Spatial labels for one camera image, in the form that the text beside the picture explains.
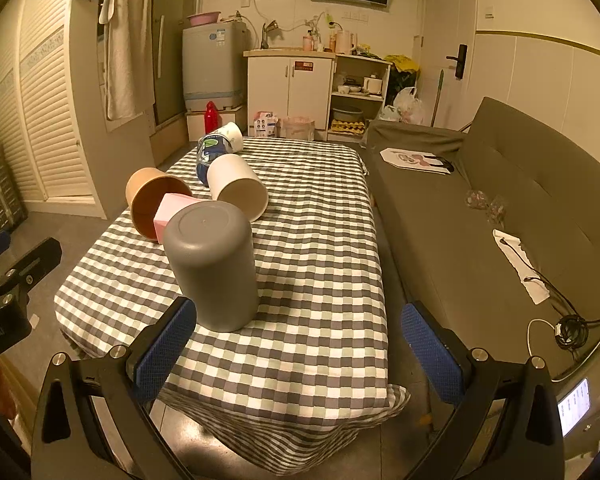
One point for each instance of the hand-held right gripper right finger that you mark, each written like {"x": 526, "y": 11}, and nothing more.
{"x": 430, "y": 355}

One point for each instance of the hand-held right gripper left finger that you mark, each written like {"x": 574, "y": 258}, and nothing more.
{"x": 164, "y": 347}

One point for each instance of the grey plastic cup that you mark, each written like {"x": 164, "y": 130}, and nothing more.
{"x": 212, "y": 270}

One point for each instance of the tan orange cup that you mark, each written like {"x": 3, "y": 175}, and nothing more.
{"x": 147, "y": 195}

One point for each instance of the pink cup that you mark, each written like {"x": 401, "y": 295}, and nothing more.
{"x": 171, "y": 212}

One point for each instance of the plain white cup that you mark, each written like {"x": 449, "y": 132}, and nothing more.
{"x": 240, "y": 187}

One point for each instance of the blue green patterned cup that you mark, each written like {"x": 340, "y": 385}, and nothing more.
{"x": 203, "y": 170}

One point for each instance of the blue patterned white cup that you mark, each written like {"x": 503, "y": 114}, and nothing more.
{"x": 220, "y": 141}

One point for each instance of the white paper sheet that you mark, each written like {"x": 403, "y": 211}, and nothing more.
{"x": 522, "y": 267}

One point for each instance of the olive green sofa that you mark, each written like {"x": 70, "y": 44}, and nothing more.
{"x": 490, "y": 240}

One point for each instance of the white louvered wardrobe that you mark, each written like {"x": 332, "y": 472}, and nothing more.
{"x": 35, "y": 110}

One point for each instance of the grey white checkered tablecloth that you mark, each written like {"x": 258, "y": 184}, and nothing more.
{"x": 310, "y": 270}

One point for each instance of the smartphone with lit screen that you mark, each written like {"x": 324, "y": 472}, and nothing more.
{"x": 574, "y": 404}

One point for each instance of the clear plastic wrapper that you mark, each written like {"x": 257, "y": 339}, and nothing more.
{"x": 496, "y": 210}
{"x": 475, "y": 199}

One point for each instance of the printed white tote bag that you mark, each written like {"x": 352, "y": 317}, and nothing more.
{"x": 416, "y": 160}

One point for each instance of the white washing machine stand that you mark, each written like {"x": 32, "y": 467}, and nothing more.
{"x": 211, "y": 121}

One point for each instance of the red bottle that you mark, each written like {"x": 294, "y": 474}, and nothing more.
{"x": 210, "y": 117}

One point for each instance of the white hanging towel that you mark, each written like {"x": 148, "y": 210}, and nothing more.
{"x": 126, "y": 47}

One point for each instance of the egg tray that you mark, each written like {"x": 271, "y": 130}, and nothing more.
{"x": 347, "y": 127}

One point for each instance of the white plastic bag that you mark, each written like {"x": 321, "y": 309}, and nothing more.
{"x": 406, "y": 107}

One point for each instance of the grey basin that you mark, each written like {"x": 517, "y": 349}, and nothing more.
{"x": 347, "y": 114}

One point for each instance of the pink lined trash bin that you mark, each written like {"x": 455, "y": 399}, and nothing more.
{"x": 297, "y": 128}

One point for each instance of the open white shelf unit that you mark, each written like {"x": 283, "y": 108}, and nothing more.
{"x": 357, "y": 100}

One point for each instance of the grey washing machine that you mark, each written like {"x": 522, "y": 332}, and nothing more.
{"x": 214, "y": 66}

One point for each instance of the white cooking pot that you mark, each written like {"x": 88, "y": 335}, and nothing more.
{"x": 373, "y": 85}

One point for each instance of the white sink cabinet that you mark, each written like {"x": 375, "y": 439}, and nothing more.
{"x": 289, "y": 91}

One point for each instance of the yellow black bag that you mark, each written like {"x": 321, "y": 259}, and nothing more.
{"x": 402, "y": 67}

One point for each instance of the pink wash basin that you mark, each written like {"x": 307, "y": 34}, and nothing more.
{"x": 204, "y": 19}

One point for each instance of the white room door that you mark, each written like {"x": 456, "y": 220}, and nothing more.
{"x": 450, "y": 35}

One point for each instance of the pink electric kettle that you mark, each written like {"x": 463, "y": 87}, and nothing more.
{"x": 343, "y": 42}

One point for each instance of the metal faucet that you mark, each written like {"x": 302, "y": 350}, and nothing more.
{"x": 268, "y": 32}

